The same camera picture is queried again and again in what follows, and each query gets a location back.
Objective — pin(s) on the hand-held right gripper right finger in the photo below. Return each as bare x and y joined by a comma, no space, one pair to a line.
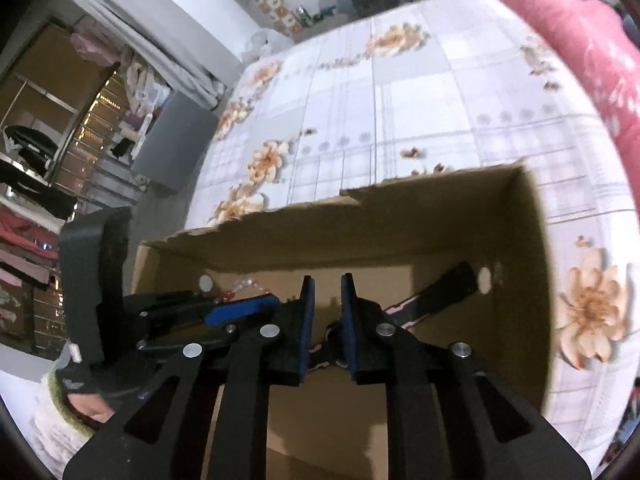
348,330

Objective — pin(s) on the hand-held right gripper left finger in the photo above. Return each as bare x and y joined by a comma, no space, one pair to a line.
307,330

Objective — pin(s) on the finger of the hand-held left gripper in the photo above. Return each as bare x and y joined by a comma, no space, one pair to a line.
235,308
175,338

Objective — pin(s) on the purple black smartwatch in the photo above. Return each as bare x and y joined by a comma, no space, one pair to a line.
445,285

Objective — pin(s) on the brown cardboard box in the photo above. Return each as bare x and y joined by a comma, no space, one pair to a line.
400,220

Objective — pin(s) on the person's left forearm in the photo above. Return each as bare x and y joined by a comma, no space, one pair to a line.
55,435

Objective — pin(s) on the person's left hand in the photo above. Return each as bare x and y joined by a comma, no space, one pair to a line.
85,406

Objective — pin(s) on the open clothes shelf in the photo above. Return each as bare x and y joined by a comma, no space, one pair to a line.
45,185

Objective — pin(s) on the grey cabinet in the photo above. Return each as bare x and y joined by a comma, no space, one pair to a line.
170,145

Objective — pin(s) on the white curtain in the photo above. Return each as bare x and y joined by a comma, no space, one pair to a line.
150,35

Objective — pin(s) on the floral plaid tablecloth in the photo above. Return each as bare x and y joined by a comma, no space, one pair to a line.
425,85

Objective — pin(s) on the white plastic bag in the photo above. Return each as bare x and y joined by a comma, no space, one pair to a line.
262,42

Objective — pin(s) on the pink floral blanket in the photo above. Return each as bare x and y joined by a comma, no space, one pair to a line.
575,25

